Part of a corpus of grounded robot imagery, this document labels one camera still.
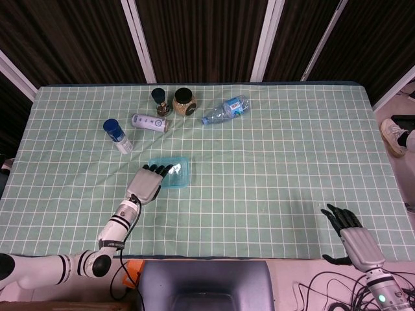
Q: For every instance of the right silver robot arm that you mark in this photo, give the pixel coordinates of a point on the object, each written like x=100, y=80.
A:
x=386, y=291

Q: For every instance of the white screen frame post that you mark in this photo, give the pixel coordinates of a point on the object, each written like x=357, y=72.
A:
x=267, y=39
x=137, y=39
x=325, y=39
x=16, y=76
x=394, y=87

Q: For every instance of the brown cardboard box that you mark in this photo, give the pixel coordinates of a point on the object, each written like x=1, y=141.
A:
x=65, y=307

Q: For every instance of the black-capped pepper grinder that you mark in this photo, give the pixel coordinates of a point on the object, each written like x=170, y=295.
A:
x=159, y=94

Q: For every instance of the white shoe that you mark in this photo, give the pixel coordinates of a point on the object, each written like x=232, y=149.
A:
x=390, y=133

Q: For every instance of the white bottle with blue cap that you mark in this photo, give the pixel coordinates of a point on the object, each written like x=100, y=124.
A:
x=121, y=142

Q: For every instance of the brown grain jar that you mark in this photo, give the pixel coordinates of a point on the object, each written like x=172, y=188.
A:
x=183, y=95

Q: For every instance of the grey robot torso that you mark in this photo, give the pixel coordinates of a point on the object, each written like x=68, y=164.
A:
x=204, y=285

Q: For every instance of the person leg with black sock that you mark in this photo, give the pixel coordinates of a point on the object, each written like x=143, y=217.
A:
x=407, y=138

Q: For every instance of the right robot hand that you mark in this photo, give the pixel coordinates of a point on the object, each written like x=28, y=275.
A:
x=364, y=247

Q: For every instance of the dark pleated curtain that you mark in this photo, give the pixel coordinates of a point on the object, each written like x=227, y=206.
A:
x=201, y=39

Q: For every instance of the green checked tablecloth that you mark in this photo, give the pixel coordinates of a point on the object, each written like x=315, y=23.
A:
x=259, y=210

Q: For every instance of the clear plastic water bottle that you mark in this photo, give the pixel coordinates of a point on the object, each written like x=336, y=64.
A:
x=227, y=108

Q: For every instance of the blue plastic lid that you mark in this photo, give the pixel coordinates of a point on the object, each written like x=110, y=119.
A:
x=180, y=179

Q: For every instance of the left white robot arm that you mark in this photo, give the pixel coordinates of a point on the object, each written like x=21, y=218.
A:
x=48, y=269

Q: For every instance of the white drink can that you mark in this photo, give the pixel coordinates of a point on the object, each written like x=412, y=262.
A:
x=147, y=121

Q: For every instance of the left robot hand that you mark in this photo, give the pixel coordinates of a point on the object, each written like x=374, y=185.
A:
x=144, y=186

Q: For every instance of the orange box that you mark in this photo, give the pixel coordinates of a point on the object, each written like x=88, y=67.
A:
x=134, y=272

